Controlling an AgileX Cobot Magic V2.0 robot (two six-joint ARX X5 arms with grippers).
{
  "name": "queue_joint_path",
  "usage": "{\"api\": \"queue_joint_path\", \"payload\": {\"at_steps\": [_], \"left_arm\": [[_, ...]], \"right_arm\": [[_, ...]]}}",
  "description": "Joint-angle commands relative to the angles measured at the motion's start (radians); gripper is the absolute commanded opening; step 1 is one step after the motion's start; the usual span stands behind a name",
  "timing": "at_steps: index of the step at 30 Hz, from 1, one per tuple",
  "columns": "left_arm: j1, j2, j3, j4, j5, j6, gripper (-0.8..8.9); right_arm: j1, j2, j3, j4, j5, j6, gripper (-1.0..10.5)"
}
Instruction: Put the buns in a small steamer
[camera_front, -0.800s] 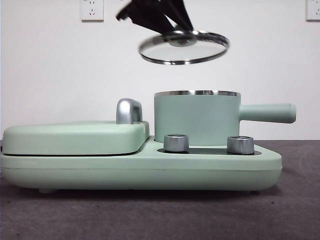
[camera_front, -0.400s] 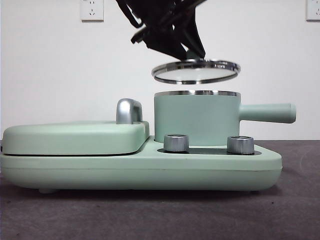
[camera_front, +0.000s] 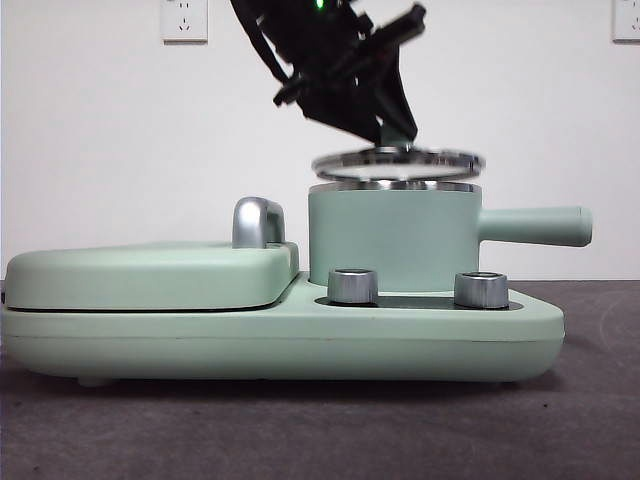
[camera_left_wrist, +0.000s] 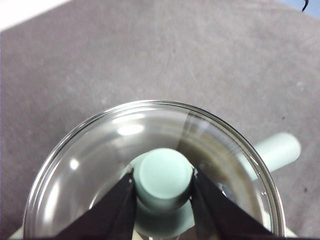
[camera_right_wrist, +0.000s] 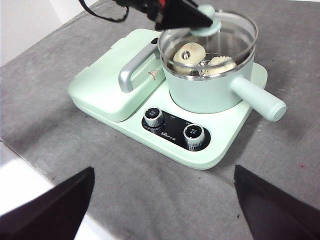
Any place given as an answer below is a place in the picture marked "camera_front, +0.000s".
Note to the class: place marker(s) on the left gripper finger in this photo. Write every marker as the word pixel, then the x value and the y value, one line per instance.
pixel 397 95
pixel 340 112

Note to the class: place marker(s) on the glass pot lid green knob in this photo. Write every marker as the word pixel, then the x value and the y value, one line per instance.
pixel 400 162

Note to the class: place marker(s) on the silver control knob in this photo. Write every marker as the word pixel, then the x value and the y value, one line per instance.
pixel 481 291
pixel 352 287

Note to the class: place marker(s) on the green breakfast machine base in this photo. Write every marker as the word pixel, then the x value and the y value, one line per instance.
pixel 250 340

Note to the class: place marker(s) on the green hinged griddle cover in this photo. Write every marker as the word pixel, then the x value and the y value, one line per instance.
pixel 140 280

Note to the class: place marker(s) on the white wall socket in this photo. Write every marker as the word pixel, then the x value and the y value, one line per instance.
pixel 184 22
pixel 627 20

